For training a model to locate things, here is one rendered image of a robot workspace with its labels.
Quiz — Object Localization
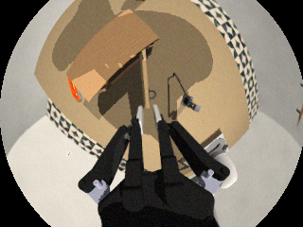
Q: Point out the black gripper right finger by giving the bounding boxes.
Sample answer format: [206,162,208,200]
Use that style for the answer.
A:
[153,105,230,209]

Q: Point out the orange spirit level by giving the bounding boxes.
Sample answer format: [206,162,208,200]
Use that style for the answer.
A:
[68,79,82,100]

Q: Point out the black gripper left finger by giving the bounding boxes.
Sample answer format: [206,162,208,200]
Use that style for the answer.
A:
[78,106,144,212]

